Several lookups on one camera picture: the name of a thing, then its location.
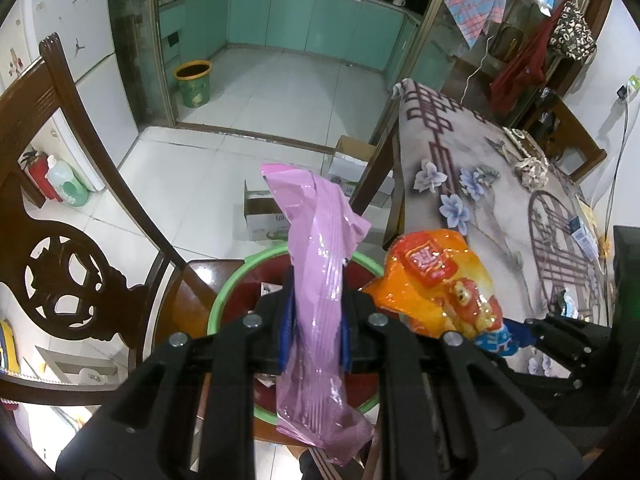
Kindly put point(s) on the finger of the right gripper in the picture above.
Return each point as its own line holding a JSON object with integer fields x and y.
{"x": 507, "y": 340}

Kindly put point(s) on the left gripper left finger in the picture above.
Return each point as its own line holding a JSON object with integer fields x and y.
{"x": 187, "y": 412}

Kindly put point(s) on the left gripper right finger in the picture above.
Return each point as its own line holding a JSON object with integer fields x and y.
{"x": 448, "y": 411}

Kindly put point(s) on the orange plastic snack bag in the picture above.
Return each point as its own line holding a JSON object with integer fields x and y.
{"x": 439, "y": 284}

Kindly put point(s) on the blue white milk carton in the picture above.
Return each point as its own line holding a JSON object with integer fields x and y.
{"x": 583, "y": 237}

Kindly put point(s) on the pink plastic bag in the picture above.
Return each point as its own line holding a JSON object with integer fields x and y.
{"x": 324, "y": 233}

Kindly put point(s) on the newspaper ball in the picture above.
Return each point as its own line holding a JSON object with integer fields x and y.
{"x": 533, "y": 173}

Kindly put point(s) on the green yellow trash bin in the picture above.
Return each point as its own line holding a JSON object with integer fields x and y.
{"x": 194, "y": 82}

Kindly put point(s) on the teal kitchen cabinets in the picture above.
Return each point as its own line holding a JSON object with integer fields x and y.
{"x": 367, "y": 33}

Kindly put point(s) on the floral tablecloth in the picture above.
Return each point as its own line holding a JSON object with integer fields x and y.
{"x": 457, "y": 173}

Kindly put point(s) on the red green plastic basin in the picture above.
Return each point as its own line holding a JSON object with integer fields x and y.
{"x": 243, "y": 290}

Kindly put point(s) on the dark snack packet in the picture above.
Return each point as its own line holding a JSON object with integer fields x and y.
{"x": 524, "y": 143}

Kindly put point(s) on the wooden chair left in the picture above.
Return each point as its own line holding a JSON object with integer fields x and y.
{"x": 56, "y": 273}

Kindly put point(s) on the wooden chair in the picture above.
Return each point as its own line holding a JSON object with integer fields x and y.
{"x": 557, "y": 131}
{"x": 56, "y": 273}

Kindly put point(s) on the open cardboard box floor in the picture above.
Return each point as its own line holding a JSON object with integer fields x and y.
{"x": 264, "y": 218}

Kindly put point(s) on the wooden chair far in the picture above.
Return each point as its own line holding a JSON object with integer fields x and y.
{"x": 557, "y": 131}

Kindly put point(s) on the green detergent bottle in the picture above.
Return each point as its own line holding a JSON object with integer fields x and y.
{"x": 63, "y": 180}

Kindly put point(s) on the red hanging garment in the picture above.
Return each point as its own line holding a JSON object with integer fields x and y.
{"x": 526, "y": 69}

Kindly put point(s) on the red fire extinguisher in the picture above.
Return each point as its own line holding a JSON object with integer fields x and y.
{"x": 36, "y": 165}

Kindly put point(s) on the patterned hanging bag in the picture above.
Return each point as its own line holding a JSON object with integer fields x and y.
{"x": 572, "y": 38}

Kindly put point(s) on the plaid hanging towel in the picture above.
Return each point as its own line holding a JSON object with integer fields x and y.
{"x": 477, "y": 0}

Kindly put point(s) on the white refrigerator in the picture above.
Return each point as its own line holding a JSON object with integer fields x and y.
{"x": 85, "y": 32}

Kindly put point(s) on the wall power adapter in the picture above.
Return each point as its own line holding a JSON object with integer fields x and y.
{"x": 628, "y": 91}

